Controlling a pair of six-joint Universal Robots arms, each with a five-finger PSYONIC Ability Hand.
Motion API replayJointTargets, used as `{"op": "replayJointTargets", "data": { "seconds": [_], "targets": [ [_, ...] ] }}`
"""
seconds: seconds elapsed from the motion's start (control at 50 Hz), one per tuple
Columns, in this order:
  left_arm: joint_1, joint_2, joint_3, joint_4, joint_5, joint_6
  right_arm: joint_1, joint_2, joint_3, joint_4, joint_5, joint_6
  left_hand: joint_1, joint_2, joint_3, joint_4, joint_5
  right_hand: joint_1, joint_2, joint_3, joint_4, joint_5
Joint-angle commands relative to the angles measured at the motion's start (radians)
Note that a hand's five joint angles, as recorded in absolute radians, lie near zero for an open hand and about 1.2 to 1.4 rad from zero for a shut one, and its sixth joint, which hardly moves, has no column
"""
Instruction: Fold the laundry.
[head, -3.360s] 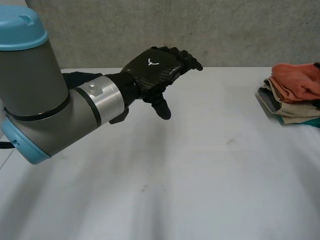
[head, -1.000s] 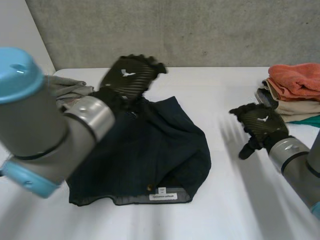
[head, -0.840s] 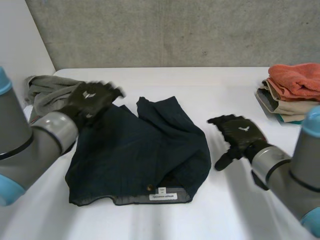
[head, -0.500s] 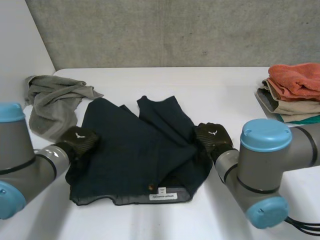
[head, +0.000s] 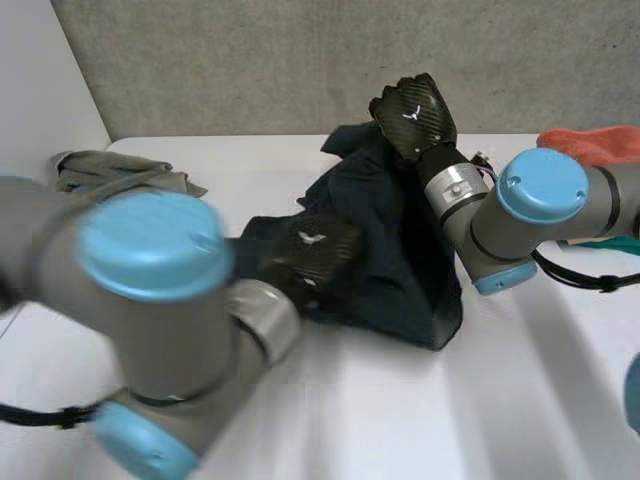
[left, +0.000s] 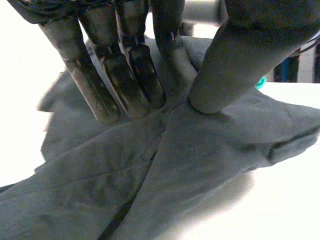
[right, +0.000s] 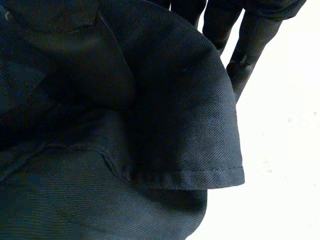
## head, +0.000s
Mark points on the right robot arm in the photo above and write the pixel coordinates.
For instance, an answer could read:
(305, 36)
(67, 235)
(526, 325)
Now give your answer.
(520, 210)

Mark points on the dark blue cloth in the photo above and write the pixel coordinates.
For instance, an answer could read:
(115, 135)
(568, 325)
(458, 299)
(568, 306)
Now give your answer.
(385, 240)

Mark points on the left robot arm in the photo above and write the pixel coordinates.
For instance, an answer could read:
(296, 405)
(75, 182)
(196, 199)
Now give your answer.
(130, 300)

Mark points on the teal towel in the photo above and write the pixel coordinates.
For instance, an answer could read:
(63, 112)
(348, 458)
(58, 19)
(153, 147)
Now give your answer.
(610, 245)

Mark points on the coral towel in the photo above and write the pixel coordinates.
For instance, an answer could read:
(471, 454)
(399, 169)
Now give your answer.
(595, 145)

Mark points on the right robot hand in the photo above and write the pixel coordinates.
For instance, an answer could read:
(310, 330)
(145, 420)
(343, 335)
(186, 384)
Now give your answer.
(417, 122)

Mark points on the grey towel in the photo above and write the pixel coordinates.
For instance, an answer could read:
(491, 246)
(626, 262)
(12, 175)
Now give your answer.
(120, 172)

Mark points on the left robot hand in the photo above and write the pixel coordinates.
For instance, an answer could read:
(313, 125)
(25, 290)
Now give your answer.
(320, 250)

